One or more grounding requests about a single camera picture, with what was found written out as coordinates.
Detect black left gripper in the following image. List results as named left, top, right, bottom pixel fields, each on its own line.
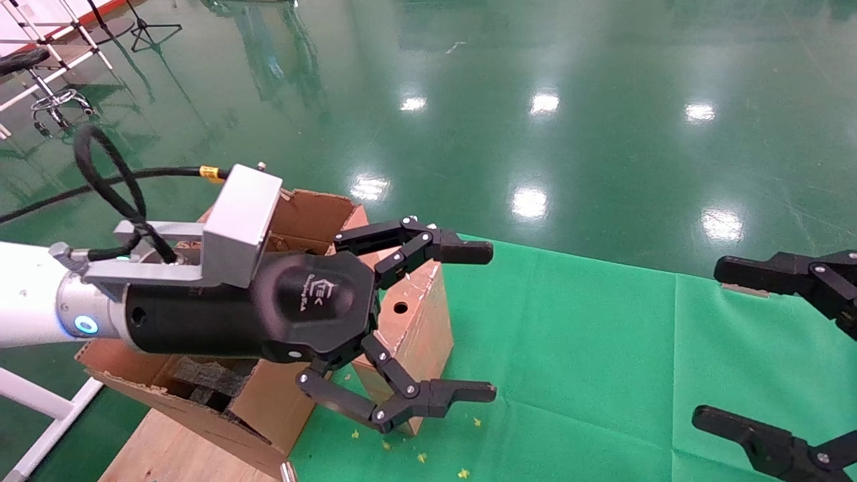
left=124, top=252, right=382, bottom=366

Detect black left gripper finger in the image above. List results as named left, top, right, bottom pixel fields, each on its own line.
left=333, top=216, right=494, bottom=290
left=297, top=333, right=497, bottom=434

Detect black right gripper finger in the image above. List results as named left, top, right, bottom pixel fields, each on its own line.
left=692, top=404, right=857, bottom=482
left=714, top=250, right=857, bottom=339

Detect small brown cardboard box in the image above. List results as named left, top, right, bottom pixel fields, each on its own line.
left=333, top=204, right=455, bottom=436

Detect large open cardboard carton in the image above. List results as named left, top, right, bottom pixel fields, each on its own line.
left=74, top=189, right=370, bottom=480

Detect black foam block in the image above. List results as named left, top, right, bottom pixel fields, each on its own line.
left=171, top=355, right=260, bottom=410

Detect green cloth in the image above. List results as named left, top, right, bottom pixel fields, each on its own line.
left=288, top=231, right=857, bottom=482

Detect black tripod stand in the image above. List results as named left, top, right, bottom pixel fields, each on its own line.
left=124, top=0, right=183, bottom=53

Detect black round base stand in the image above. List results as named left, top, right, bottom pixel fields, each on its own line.
left=84, top=0, right=137, bottom=46

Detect black seat chrome stool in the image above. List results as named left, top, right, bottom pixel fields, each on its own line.
left=0, top=48, right=94, bottom=138

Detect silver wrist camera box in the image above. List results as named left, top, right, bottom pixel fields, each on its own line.
left=84, top=163, right=284, bottom=290

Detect black cable with yellow tag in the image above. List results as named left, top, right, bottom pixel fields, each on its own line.
left=0, top=124, right=230, bottom=265

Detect white tube table frame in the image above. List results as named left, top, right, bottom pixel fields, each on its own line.
left=0, top=367, right=104, bottom=482

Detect white tube rack frame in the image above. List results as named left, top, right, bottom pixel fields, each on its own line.
left=0, top=0, right=114, bottom=140

